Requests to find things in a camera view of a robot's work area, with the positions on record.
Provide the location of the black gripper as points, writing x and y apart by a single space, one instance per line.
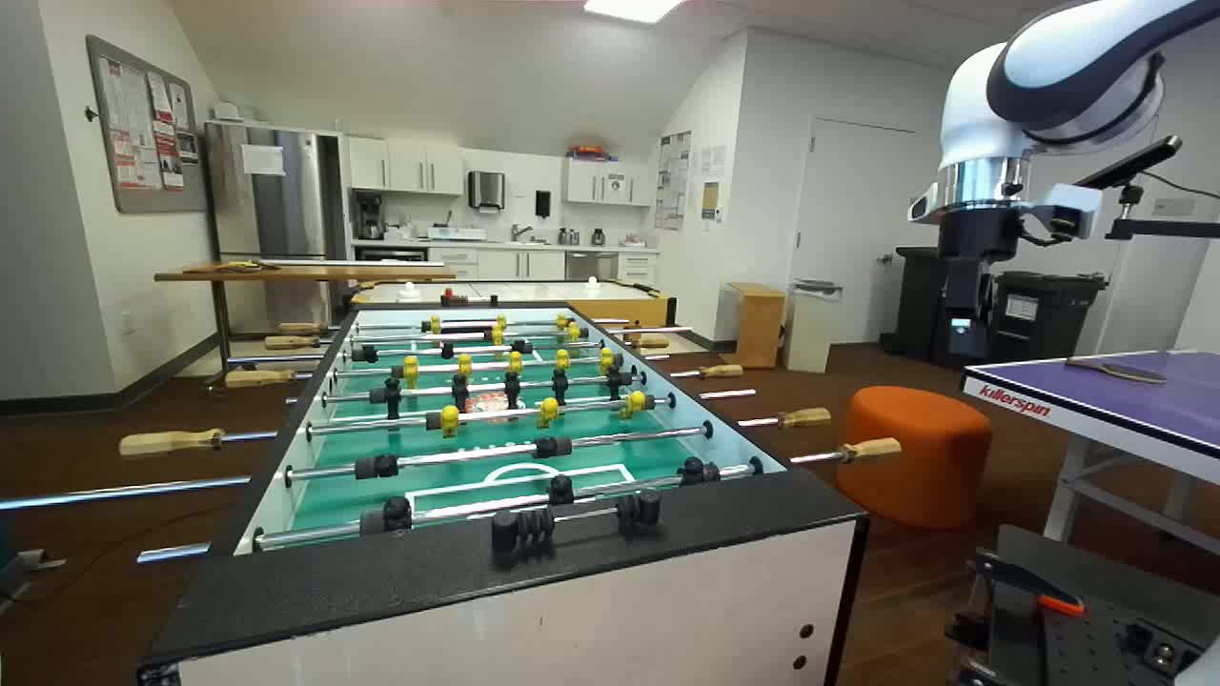
969 240

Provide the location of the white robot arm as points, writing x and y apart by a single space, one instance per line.
1074 78

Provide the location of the black recycling bins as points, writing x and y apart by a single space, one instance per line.
1031 315

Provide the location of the white door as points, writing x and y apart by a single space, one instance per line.
852 214

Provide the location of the white trash bin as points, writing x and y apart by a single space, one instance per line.
814 325

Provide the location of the wooden box cabinet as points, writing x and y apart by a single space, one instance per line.
759 315

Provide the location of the orange round stool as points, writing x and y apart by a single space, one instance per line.
937 482

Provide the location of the purple ping pong table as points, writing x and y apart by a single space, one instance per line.
1127 406

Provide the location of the foosball table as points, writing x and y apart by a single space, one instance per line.
514 495

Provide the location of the white kitchen cabinets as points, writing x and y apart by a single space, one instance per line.
501 214

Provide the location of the stainless steel refrigerator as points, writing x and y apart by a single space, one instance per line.
276 195

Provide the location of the wooden high table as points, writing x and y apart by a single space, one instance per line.
311 273

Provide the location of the bulletin board with papers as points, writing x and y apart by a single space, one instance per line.
151 134

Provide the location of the black clamp orange handle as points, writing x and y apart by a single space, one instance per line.
1006 574

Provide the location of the left far wooden handle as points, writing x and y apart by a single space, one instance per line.
256 378

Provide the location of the left near wooden handle rod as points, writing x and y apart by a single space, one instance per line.
161 444

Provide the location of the left steel rod no handle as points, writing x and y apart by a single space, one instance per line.
120 494

